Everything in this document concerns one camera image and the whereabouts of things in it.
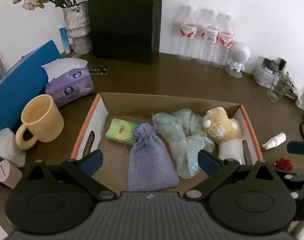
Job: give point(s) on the purple tissue pack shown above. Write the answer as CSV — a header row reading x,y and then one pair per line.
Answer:
x,y
72,87

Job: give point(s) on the black paper bag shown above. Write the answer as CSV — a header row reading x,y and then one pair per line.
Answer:
x,y
124,22

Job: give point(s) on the small white spray bottle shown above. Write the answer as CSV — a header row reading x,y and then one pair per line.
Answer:
x,y
275,140

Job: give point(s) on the brown wooden desktop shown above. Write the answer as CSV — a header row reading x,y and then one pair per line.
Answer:
x,y
147,80

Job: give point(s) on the clear water bottle red label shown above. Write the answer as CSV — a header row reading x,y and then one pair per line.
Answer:
x,y
187,40
207,45
224,50

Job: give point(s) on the white robot figurine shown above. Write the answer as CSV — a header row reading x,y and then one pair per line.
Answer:
x,y
238,55

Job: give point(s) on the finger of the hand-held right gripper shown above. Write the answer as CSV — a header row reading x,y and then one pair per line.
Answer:
x,y
299,148
299,177

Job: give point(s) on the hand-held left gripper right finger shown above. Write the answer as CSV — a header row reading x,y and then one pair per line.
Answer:
x,y
209,163

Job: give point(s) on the white crumpled packet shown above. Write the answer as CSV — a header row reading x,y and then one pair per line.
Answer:
x,y
9,147

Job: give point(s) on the clear glass cup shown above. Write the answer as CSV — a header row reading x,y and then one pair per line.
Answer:
x,y
278,90

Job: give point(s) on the green tissue packet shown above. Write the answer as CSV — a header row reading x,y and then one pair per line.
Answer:
x,y
119,128

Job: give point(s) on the black box white label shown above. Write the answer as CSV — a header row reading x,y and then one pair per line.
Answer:
x,y
290,95

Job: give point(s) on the pale textured vase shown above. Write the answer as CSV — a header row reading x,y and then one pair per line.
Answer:
x,y
77,25

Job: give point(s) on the black card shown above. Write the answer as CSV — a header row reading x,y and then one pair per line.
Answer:
x,y
99,70

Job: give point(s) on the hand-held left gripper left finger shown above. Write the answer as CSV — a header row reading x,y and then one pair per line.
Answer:
x,y
92,162

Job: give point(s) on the yellow mug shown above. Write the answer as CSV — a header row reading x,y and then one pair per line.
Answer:
x,y
44,125

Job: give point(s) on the small white cup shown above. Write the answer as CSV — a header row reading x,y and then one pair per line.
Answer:
x,y
9,175

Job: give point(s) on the blue flat box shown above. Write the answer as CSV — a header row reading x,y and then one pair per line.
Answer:
x,y
22,80

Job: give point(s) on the white power strip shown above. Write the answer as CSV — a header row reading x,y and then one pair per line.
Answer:
x,y
301,105

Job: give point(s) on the light green mesh cloth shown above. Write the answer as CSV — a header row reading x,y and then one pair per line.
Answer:
x,y
177,132

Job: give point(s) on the small red flower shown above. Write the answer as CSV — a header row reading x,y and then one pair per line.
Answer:
x,y
283,163

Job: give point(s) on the black gadget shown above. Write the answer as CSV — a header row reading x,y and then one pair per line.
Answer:
x,y
269,62

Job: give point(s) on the blue white tube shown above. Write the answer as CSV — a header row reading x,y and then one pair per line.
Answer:
x,y
64,38

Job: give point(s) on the cream plush lamb toy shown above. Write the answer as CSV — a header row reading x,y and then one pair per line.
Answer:
x,y
222,127

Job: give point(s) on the orange cardboard box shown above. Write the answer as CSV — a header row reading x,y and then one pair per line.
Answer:
x,y
117,152

